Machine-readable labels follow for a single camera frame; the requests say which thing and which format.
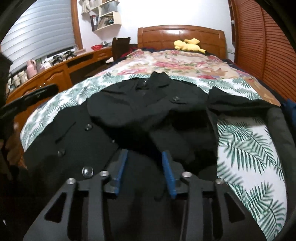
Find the black button coat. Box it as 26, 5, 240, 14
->
24, 72, 275, 202

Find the palm leaf white bedsheet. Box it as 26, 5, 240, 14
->
21, 72, 287, 240

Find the pink ceramic vase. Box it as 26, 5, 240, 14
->
27, 59, 38, 79

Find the wooden desk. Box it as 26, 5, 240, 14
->
5, 46, 113, 130

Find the grey window blind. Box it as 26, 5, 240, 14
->
1, 0, 76, 73

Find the folded grey garment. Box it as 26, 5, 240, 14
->
268, 106, 296, 195

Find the red basket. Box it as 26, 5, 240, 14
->
91, 45, 103, 51

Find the dark wooden chair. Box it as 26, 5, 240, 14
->
112, 37, 131, 61

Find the folded navy garment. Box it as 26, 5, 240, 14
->
285, 99, 296, 121

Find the floral pink quilt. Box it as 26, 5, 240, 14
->
98, 49, 281, 106

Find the wooden louvered wardrobe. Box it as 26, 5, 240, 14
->
228, 1, 295, 100

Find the wooden bed headboard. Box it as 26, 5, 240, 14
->
137, 25, 227, 59

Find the yellow plush toy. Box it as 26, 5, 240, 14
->
174, 38, 206, 54

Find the white wall shelf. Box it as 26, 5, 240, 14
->
79, 0, 121, 32

